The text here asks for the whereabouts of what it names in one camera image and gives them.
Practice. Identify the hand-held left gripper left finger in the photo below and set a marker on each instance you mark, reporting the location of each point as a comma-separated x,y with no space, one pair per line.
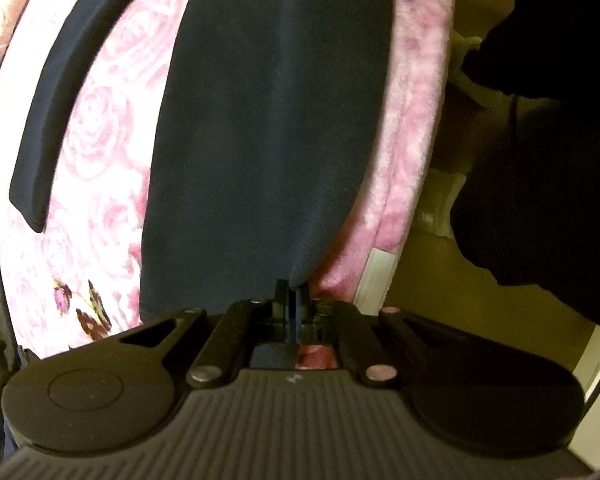
283,310

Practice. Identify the white mattress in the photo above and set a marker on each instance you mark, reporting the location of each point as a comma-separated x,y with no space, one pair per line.
377,275

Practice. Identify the pink floral blanket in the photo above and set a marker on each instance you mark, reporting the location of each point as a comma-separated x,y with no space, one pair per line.
110,125

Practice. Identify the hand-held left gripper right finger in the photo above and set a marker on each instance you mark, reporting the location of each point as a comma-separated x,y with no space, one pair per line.
303,312

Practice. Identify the navy blue pants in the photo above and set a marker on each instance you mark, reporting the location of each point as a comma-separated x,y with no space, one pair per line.
260,135

